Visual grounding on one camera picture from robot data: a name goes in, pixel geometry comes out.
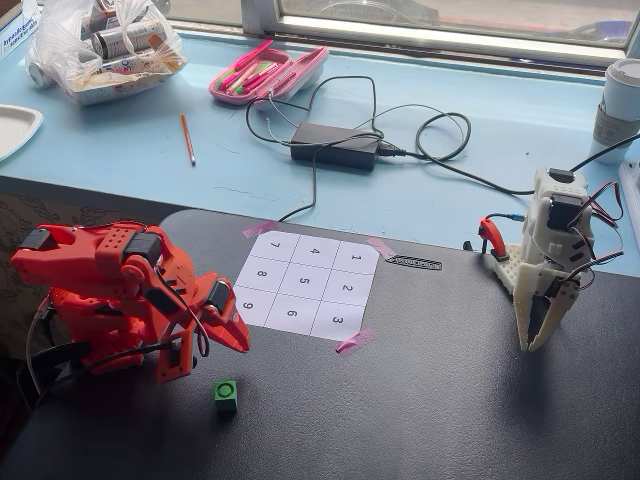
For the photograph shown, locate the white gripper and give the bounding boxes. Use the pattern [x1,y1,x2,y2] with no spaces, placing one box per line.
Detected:
[514,262,584,352]

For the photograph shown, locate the white paper plate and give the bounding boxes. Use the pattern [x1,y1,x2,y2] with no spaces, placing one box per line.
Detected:
[0,103,45,164]

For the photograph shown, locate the black adapter mains cable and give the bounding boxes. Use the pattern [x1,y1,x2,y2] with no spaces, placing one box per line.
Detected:
[377,104,537,196]

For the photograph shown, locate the white blue printed box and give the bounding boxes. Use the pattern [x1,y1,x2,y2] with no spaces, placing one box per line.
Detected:
[0,0,42,64]

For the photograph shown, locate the white numbered grid paper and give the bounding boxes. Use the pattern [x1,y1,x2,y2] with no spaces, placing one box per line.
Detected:
[233,230,381,343]

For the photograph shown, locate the black cable of white arm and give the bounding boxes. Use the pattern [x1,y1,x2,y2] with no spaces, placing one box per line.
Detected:
[569,132,640,175]

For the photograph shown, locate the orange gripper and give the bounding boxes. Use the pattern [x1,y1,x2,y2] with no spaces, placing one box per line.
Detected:
[192,272,252,356]

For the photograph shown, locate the pink tape strip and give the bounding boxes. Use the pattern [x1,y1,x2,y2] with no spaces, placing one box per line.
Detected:
[334,328,378,356]
[242,220,278,239]
[366,237,399,261]

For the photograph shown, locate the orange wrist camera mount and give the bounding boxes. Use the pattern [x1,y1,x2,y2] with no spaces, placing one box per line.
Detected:
[156,327,197,384]

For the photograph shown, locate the white paper coffee cup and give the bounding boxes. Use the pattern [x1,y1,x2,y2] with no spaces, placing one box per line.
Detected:
[591,58,640,165]

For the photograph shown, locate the orange pencil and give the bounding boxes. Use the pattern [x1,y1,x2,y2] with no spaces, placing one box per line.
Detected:
[180,112,197,167]

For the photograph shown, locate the thin white cable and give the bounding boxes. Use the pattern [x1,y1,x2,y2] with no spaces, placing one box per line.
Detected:
[266,88,297,147]

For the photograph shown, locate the black table clamp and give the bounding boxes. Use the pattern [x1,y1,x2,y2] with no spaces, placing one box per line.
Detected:
[29,341,94,399]

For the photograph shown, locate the orange table clamp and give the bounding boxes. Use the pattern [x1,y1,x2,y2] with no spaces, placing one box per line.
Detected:
[478,216,510,262]

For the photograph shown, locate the small silver can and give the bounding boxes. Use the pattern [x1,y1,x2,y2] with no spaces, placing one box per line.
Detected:
[27,60,57,90]

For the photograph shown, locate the window frame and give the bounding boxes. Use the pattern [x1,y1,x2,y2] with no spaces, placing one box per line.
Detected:
[164,0,640,71]

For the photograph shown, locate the printed silver can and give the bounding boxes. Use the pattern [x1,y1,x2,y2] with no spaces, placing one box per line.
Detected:
[92,19,170,60]

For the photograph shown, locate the white power strip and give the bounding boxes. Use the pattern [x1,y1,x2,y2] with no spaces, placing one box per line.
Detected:
[618,159,640,216]

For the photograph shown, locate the green cube with ring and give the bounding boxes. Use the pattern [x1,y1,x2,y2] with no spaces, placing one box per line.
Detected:
[213,379,239,414]

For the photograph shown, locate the black adapter output cable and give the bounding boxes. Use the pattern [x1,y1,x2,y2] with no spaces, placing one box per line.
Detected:
[244,75,381,224]

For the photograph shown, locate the black wire on orange arm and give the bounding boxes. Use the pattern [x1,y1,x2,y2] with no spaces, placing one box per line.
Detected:
[153,264,211,359]

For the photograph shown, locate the pink open pencil case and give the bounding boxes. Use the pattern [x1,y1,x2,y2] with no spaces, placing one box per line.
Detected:
[208,45,331,112]

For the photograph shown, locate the pink pen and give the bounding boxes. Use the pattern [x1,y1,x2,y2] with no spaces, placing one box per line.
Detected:
[234,38,275,71]

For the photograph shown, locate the red black servo wires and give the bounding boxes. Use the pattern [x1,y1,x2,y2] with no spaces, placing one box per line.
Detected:
[567,180,626,292]

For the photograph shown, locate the clear plastic bag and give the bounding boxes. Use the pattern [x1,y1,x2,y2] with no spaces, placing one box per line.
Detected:
[25,0,190,106]

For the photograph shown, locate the black power adapter brick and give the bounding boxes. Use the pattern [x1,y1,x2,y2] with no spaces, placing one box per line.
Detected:
[290,122,382,172]

